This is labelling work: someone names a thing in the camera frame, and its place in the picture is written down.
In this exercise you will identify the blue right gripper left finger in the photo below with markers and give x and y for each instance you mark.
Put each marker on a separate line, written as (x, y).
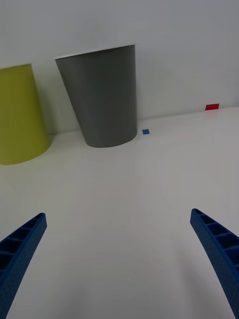
(22, 249)

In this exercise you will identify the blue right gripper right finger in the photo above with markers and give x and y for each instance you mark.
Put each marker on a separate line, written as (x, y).
(219, 251)

